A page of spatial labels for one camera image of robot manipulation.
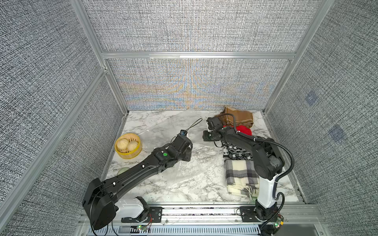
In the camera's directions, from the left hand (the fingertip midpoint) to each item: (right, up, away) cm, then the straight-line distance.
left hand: (191, 149), depth 78 cm
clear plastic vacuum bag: (+11, -11, +14) cm, 21 cm away
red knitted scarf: (+39, +10, +28) cm, 49 cm away
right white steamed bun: (-37, 0, +14) cm, 39 cm away
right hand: (+9, +9, +18) cm, 22 cm away
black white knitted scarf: (+25, -3, +12) cm, 27 cm away
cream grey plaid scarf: (+28, -16, +2) cm, 32 cm away
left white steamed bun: (-43, +1, +15) cm, 45 cm away
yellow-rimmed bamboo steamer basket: (-41, -5, +14) cm, 43 cm away
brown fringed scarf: (+31, +19, +32) cm, 48 cm away
